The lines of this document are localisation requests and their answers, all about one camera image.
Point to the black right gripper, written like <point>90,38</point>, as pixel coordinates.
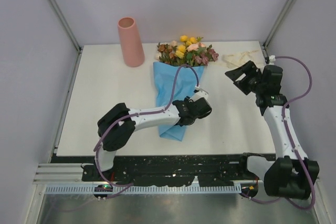
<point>250,68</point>

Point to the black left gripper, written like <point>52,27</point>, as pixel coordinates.
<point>187,102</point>

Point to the cream ribbon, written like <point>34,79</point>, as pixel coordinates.
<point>240,58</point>

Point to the blue wrapping paper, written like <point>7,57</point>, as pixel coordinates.
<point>166,82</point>

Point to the artificial flower bunch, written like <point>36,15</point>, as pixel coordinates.
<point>189,50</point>

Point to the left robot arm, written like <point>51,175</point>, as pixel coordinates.
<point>116,127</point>

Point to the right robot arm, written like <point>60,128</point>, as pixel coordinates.
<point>292,175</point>

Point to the pink tapered vase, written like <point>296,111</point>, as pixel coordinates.
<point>130,42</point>

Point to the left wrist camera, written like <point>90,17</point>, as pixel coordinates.
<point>198,94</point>

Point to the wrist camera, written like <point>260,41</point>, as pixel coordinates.
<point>198,94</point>
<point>270,60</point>

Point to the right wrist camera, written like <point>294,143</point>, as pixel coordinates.
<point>270,60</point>

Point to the right aluminium frame post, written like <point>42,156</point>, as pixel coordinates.
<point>279,20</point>

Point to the aluminium frame post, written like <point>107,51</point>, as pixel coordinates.
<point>279,20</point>
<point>59,14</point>

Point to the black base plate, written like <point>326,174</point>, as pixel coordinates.
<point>171,170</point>

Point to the white slotted cable duct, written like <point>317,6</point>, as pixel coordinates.
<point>96,189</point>

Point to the left aluminium frame post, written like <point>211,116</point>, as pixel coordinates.
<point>59,14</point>

